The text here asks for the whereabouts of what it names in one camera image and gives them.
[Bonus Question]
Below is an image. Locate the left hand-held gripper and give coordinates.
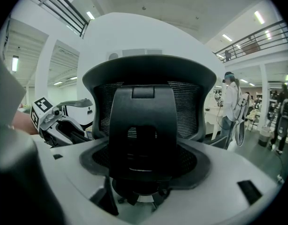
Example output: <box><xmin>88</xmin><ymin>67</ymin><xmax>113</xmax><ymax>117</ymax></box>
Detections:
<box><xmin>30</xmin><ymin>97</ymin><xmax>88</xmax><ymax>148</ymax></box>

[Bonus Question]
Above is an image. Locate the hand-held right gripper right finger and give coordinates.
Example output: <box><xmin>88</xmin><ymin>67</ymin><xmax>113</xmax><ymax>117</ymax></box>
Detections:
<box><xmin>119</xmin><ymin>141</ymin><xmax>278</xmax><ymax>224</ymax></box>

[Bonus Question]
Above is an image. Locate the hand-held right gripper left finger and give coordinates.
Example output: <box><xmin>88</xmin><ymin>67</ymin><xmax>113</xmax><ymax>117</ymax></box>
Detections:
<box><xmin>35</xmin><ymin>137</ymin><xmax>112</xmax><ymax>223</ymax></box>

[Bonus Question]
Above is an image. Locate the black office chair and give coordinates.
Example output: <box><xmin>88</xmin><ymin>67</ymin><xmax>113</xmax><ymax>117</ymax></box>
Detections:
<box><xmin>79</xmin><ymin>54</ymin><xmax>229</xmax><ymax>210</ymax></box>

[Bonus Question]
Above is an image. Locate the person's left forearm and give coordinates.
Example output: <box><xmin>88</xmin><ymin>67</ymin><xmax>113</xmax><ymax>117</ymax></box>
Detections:
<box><xmin>12</xmin><ymin>112</ymin><xmax>40</xmax><ymax>135</ymax></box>

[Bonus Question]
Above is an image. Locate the white and black robot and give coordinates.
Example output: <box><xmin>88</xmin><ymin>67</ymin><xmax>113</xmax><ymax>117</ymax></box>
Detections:
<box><xmin>56</xmin><ymin>98</ymin><xmax>95</xmax><ymax>131</ymax></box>

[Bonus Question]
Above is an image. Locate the grey basket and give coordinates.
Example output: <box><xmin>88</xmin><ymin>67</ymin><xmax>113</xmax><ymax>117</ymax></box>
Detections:
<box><xmin>258</xmin><ymin>125</ymin><xmax>271</xmax><ymax>147</ymax></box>

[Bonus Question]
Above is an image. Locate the black balcony railing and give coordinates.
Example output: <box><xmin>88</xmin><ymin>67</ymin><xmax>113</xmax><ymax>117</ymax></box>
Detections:
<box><xmin>214</xmin><ymin>20</ymin><xmax>288</xmax><ymax>63</ymax></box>
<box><xmin>29</xmin><ymin>0</ymin><xmax>90</xmax><ymax>38</ymax></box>

